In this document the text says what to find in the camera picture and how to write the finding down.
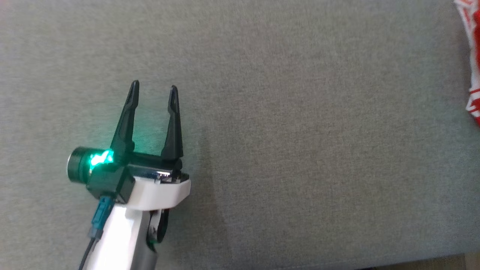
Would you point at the grey fabric sofa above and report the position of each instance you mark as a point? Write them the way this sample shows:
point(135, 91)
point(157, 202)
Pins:
point(300, 150)

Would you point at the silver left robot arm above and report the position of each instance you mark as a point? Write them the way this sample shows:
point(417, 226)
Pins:
point(120, 240)

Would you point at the red number 23 basketball jersey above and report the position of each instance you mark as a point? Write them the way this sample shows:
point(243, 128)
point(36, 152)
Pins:
point(475, 56)

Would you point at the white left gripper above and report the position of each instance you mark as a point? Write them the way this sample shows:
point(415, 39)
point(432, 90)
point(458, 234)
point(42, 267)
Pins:
point(157, 193)

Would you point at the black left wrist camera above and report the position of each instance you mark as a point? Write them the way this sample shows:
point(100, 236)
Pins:
point(108, 182)

